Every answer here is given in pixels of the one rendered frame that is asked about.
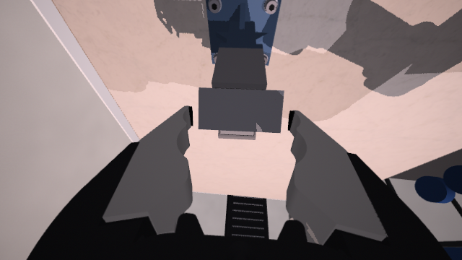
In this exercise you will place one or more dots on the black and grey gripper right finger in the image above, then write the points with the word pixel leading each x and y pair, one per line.
pixel 344 205

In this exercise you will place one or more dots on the dark grey block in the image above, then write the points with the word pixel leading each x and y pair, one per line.
pixel 240 110

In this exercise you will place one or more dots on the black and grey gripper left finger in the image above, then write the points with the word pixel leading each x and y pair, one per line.
pixel 142 192

